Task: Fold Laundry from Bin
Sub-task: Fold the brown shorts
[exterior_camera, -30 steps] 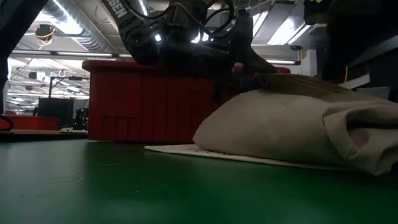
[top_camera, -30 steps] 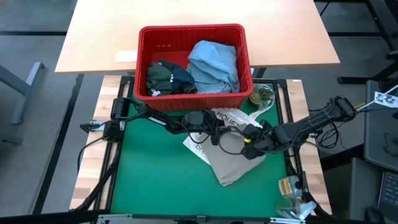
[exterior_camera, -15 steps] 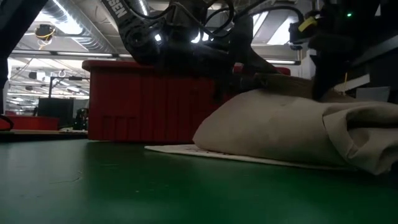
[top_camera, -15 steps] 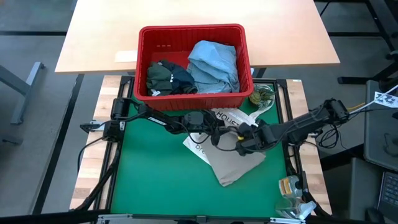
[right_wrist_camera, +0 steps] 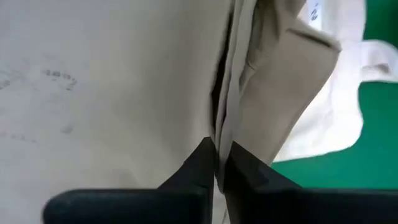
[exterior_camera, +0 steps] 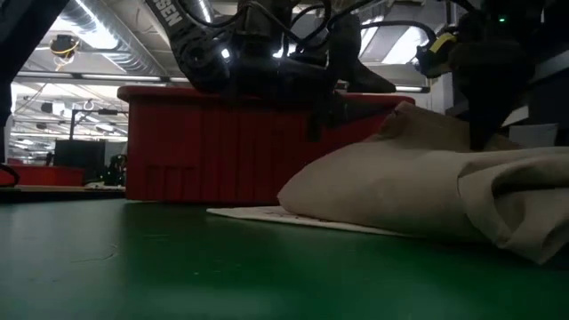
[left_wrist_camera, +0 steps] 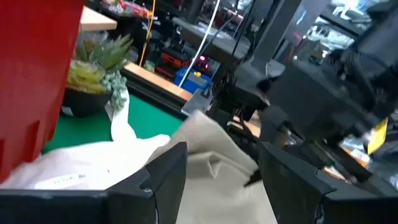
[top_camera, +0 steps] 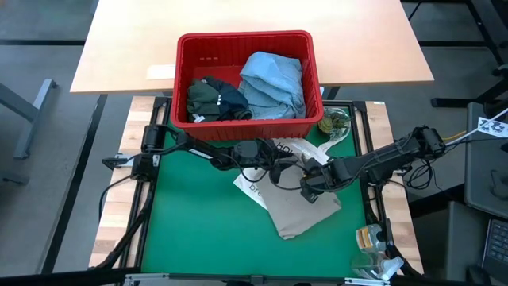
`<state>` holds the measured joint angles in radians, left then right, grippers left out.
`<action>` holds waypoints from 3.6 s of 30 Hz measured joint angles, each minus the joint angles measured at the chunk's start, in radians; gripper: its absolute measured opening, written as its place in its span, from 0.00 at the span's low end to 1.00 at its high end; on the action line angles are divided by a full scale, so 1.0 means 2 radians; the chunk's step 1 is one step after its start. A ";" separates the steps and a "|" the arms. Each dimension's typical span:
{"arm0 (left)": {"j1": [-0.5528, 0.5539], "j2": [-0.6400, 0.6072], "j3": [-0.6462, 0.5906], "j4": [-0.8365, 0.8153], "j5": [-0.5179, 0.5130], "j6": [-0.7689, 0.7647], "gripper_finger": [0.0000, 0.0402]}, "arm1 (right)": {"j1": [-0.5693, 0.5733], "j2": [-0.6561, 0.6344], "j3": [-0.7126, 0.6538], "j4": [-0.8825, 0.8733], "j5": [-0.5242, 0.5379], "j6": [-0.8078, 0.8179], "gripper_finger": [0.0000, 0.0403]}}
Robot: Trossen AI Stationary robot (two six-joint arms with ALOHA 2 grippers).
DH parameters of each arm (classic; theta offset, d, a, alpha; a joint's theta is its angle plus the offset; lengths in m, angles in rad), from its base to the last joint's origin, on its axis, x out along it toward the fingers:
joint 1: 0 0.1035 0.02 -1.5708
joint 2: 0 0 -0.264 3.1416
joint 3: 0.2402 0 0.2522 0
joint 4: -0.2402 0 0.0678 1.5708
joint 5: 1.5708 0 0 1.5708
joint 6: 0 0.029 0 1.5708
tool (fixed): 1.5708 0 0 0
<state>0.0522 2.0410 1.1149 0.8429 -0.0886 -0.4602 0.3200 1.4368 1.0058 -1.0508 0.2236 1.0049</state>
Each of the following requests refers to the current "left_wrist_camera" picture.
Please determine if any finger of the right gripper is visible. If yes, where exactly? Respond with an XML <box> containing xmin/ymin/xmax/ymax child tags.
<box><xmin>244</xmin><ymin>169</ymin><xmax>264</xmax><ymax>188</ymax></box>

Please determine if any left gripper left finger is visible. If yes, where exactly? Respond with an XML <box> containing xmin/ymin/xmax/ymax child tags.
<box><xmin>0</xmin><ymin>141</ymin><xmax>188</xmax><ymax>224</ymax></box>

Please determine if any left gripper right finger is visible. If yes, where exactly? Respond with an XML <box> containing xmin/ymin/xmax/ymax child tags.
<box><xmin>259</xmin><ymin>142</ymin><xmax>398</xmax><ymax>224</ymax></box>

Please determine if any beige garment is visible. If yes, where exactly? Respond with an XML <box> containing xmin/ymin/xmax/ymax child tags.
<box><xmin>146</xmin><ymin>109</ymin><xmax>279</xmax><ymax>224</ymax></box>

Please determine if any red plastic laundry bin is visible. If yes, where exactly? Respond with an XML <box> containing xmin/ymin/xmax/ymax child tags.
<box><xmin>0</xmin><ymin>0</ymin><xmax>86</xmax><ymax>184</ymax></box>

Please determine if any white printed tote bag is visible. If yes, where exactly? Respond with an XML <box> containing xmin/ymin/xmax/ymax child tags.
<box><xmin>0</xmin><ymin>88</ymin><xmax>172</xmax><ymax>190</ymax></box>

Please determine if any blue plastic crate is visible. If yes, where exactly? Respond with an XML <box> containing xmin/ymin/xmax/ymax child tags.
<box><xmin>173</xmin><ymin>66</ymin><xmax>215</xmax><ymax>95</ymax></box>

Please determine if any artificial succulent plant pot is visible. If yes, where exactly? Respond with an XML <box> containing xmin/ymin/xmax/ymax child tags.
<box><xmin>62</xmin><ymin>33</ymin><xmax>134</xmax><ymax>118</ymax></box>

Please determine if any grey cabinet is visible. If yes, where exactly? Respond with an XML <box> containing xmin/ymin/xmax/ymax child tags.
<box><xmin>172</xmin><ymin>17</ymin><xmax>249</xmax><ymax>63</ymax></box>

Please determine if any red black tool case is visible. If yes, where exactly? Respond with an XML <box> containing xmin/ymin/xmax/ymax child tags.
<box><xmin>160</xmin><ymin>48</ymin><xmax>191</xmax><ymax>68</ymax></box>

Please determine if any light wooden desk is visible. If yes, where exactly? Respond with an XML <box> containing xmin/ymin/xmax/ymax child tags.
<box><xmin>79</xmin><ymin>5</ymin><xmax>118</xmax><ymax>32</ymax></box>

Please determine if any red snack package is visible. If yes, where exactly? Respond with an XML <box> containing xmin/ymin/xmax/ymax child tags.
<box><xmin>101</xmin><ymin>0</ymin><xmax>150</xmax><ymax>19</ymax></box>

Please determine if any black aluminium table frame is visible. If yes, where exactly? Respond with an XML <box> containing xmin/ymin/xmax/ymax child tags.
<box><xmin>120</xmin><ymin>67</ymin><xmax>215</xmax><ymax>121</ymax></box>

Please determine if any white cable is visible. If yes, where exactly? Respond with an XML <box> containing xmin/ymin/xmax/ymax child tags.
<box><xmin>178</xmin><ymin>0</ymin><xmax>221</xmax><ymax>90</ymax></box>

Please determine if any yellow plug and cable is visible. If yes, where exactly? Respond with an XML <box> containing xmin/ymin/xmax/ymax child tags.
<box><xmin>138</xmin><ymin>0</ymin><xmax>156</xmax><ymax>68</ymax></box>

